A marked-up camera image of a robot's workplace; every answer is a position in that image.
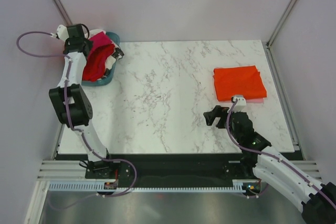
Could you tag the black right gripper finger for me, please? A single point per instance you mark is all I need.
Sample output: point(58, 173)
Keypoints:
point(214, 113)
point(210, 121)

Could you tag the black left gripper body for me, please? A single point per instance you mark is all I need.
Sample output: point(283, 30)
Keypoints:
point(87, 42)

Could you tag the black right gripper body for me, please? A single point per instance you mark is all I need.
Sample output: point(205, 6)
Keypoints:
point(222, 121)

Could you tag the magenta t shirt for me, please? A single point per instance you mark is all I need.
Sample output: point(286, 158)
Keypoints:
point(101, 41)

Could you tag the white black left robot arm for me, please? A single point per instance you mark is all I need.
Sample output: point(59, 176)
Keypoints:
point(72, 106)

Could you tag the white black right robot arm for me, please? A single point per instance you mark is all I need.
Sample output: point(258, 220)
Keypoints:
point(314, 199)

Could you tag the red t shirt in basket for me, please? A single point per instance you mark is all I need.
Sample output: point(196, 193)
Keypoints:
point(96, 63)

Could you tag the teal laundry basket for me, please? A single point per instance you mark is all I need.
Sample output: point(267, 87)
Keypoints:
point(110, 58)

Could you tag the folded orange t shirt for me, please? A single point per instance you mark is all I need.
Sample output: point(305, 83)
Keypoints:
point(245, 81)

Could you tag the white black t shirt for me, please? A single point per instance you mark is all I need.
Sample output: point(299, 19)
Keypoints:
point(115, 56)

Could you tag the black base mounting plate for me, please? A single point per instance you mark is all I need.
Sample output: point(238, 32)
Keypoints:
point(174, 169)

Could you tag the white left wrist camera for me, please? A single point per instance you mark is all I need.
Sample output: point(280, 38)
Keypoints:
point(62, 33)

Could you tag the white slotted cable duct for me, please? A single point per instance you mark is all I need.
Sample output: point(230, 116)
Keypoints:
point(235, 186)

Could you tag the aluminium frame rail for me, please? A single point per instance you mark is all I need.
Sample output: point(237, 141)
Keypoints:
point(71, 170)

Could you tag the right aluminium corner post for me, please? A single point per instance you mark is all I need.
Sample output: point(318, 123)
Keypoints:
point(283, 18)

